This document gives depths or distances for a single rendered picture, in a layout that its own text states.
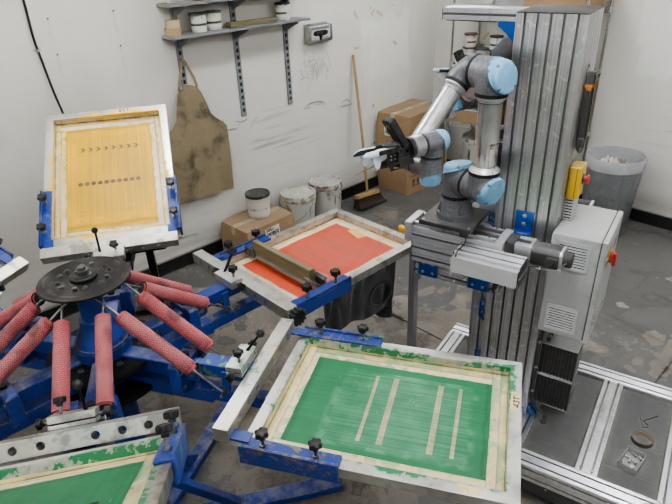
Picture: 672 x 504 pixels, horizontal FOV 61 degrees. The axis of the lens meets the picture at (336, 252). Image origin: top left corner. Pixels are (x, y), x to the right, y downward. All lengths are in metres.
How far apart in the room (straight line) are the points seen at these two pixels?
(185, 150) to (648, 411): 3.36
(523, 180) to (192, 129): 2.74
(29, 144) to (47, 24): 0.72
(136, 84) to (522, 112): 2.74
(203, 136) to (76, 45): 1.06
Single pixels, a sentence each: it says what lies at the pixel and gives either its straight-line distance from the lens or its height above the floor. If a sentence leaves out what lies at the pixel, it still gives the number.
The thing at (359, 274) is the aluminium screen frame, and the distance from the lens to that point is 2.51.
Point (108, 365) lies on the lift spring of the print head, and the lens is 1.91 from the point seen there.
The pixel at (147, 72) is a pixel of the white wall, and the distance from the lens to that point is 4.30.
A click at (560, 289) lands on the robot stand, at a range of 2.53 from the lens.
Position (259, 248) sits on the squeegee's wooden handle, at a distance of 2.67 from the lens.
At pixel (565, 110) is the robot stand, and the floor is 1.70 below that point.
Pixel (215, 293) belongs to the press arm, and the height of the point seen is 1.04.
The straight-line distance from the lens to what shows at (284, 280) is 2.56.
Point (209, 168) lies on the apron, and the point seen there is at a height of 0.77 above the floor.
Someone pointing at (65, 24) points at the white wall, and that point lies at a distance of 4.07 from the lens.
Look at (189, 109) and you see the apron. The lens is 4.44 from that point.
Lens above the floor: 2.28
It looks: 29 degrees down
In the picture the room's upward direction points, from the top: 2 degrees counter-clockwise
